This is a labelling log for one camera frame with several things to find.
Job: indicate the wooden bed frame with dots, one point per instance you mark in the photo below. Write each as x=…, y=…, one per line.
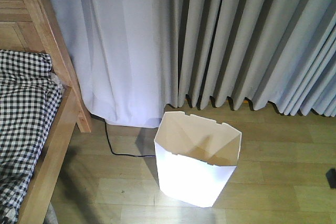
x=31, y=26

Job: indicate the white plastic trash bin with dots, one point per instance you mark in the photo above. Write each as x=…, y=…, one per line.
x=195, y=157

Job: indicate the black white checkered bedding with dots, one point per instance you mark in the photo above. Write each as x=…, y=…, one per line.
x=29, y=103

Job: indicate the white sheer curtain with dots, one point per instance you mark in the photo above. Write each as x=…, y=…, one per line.
x=122, y=52

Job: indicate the grey pleated curtain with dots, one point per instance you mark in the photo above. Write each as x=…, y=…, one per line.
x=278, y=51

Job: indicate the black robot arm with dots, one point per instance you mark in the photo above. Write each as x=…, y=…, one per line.
x=331, y=177

